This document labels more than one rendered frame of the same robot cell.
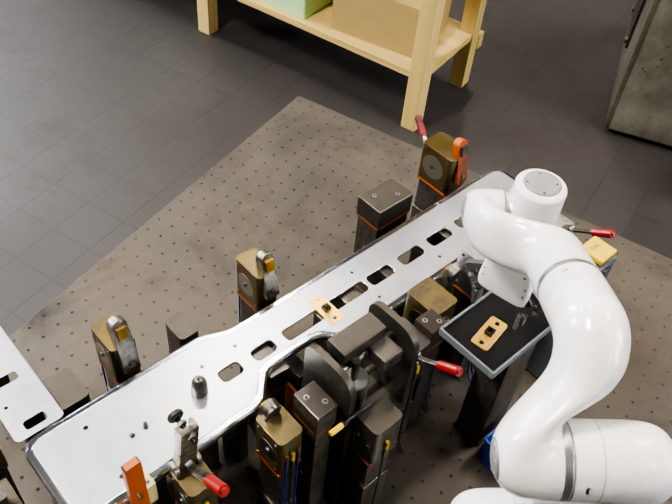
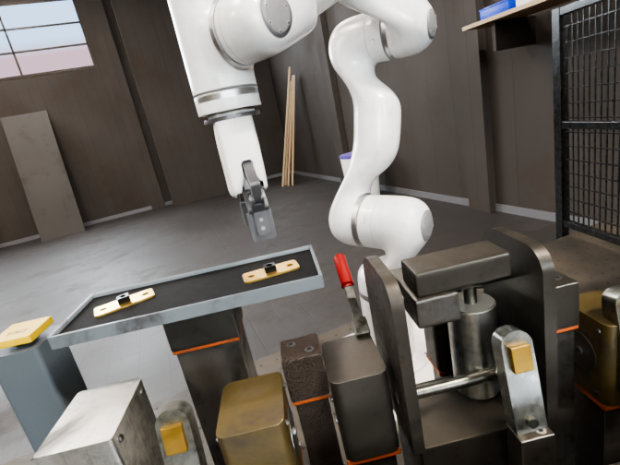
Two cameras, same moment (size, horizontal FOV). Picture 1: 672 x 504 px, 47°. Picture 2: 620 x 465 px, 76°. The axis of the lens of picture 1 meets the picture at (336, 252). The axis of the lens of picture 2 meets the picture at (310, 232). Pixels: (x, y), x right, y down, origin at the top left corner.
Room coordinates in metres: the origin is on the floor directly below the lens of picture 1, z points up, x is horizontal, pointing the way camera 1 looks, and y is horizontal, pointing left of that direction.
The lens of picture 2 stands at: (1.30, 0.12, 1.37)
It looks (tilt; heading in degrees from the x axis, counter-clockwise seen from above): 16 degrees down; 223
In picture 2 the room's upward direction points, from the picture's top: 12 degrees counter-clockwise
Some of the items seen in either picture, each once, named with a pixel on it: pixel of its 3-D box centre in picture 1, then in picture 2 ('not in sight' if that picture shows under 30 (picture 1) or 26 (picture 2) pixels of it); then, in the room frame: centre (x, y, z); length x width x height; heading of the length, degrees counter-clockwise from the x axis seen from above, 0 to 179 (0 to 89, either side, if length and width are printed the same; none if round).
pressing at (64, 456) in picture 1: (330, 304); not in sight; (1.11, 0.00, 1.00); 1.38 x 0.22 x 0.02; 136
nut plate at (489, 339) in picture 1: (489, 332); (269, 268); (0.94, -0.31, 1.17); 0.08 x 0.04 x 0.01; 146
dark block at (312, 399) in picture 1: (310, 455); (544, 408); (0.78, 0.01, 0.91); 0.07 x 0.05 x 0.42; 46
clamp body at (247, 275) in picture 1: (253, 307); not in sight; (1.18, 0.19, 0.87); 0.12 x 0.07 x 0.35; 46
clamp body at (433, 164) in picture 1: (432, 193); not in sight; (1.65, -0.26, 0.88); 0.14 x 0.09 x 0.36; 46
